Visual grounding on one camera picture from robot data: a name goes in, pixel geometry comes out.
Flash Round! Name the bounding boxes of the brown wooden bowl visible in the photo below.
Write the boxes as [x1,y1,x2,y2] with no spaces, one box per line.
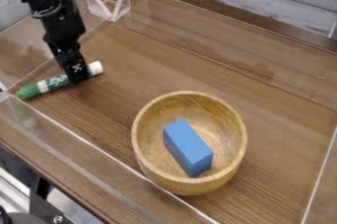
[132,91,248,195]

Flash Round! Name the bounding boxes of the blue rectangular block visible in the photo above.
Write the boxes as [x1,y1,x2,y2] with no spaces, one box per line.
[164,118,213,178]

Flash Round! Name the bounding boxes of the black cable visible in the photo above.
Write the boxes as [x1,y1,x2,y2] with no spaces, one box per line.
[0,206,10,224]

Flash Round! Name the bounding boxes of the clear acrylic tray walls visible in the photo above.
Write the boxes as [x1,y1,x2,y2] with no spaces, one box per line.
[0,0,337,224]

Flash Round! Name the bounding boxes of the green Expo marker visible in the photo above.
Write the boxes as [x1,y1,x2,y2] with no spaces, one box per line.
[16,61,104,100]

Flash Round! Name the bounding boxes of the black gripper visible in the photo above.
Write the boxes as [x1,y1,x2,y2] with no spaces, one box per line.
[30,0,89,84]

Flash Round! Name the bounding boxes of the black metal table bracket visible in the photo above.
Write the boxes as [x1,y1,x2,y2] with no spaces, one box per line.
[29,178,74,224]

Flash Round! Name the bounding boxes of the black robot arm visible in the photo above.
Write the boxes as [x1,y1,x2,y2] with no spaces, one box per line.
[21,0,89,84]

